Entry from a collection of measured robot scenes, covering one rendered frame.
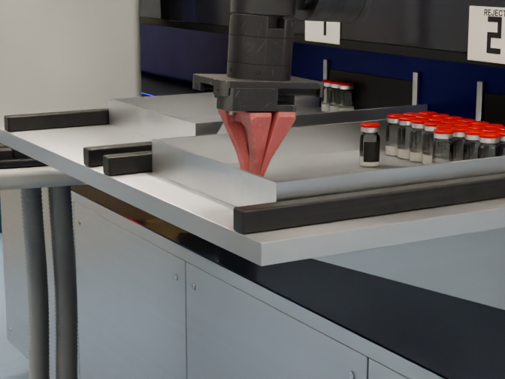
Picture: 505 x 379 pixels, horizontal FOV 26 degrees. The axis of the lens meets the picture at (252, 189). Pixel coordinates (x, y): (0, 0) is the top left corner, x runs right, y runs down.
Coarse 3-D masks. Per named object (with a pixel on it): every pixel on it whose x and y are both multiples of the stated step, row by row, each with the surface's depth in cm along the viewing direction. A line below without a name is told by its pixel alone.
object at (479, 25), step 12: (480, 12) 121; (492, 12) 119; (504, 12) 117; (480, 24) 121; (492, 24) 119; (504, 24) 117; (468, 36) 123; (480, 36) 121; (504, 36) 118; (468, 48) 123; (480, 48) 121; (504, 48) 118; (480, 60) 121; (492, 60) 120; (504, 60) 118
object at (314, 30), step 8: (312, 24) 150; (320, 24) 148; (328, 24) 147; (336, 24) 145; (312, 32) 150; (320, 32) 148; (328, 32) 147; (336, 32) 145; (312, 40) 150; (320, 40) 149; (328, 40) 147; (336, 40) 145
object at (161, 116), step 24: (168, 96) 152; (192, 96) 154; (312, 96) 164; (120, 120) 146; (144, 120) 139; (168, 120) 133; (192, 120) 151; (216, 120) 151; (312, 120) 134; (336, 120) 136; (360, 120) 138
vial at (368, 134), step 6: (366, 132) 117; (372, 132) 117; (360, 138) 118; (366, 138) 117; (372, 138) 117; (378, 138) 117; (360, 144) 118; (360, 150) 118; (360, 156) 118; (360, 162) 118; (366, 162) 117; (372, 162) 117; (378, 162) 118
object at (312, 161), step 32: (320, 128) 125; (352, 128) 127; (384, 128) 129; (160, 160) 114; (192, 160) 107; (224, 160) 120; (288, 160) 122; (320, 160) 122; (352, 160) 122; (384, 160) 122; (480, 160) 104; (224, 192) 102; (256, 192) 96; (288, 192) 94; (320, 192) 96; (352, 192) 97
